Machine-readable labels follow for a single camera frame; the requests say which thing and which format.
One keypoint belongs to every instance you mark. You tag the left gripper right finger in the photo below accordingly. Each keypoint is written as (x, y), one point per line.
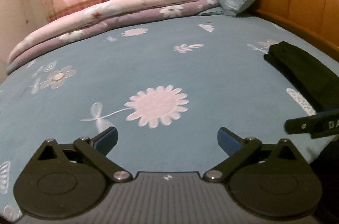
(240, 151)

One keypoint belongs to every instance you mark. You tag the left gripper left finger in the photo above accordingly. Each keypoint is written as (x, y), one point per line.
(94, 151)

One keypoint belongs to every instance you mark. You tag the teal patterned bed sheet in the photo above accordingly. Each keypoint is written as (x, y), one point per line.
(167, 87)

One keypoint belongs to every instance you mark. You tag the pink purple folded quilt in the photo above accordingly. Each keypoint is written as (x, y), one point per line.
(98, 19)

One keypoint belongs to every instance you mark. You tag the black drawstring pants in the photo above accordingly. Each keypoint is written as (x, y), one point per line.
(315, 81)

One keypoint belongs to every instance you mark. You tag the black right sleeve forearm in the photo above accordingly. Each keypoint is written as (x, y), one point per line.
(325, 166)

